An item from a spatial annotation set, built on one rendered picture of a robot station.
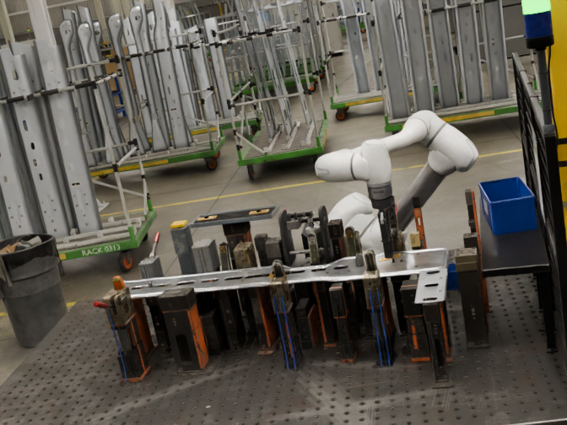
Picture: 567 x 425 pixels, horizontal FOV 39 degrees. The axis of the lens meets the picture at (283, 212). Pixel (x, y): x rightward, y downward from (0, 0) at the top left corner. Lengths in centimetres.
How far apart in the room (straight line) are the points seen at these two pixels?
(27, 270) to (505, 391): 377
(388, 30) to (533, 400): 762
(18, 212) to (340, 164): 496
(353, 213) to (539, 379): 132
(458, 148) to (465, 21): 680
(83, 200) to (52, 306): 173
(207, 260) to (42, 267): 255
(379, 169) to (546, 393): 94
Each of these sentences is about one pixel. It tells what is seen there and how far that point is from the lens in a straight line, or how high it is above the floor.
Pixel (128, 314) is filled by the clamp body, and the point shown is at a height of 97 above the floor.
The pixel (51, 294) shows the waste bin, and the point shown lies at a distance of 586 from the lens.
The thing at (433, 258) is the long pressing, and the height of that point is 100.
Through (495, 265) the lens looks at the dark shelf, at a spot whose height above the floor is 103.
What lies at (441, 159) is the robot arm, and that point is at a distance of 343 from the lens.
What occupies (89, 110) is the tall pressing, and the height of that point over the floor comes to 101.
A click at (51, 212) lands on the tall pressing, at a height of 55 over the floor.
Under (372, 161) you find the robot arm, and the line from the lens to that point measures 292.
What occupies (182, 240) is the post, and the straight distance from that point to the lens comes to 358.
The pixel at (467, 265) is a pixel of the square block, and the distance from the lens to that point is 289.
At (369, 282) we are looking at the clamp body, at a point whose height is 103.
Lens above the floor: 205
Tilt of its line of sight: 15 degrees down
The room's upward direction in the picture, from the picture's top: 11 degrees counter-clockwise
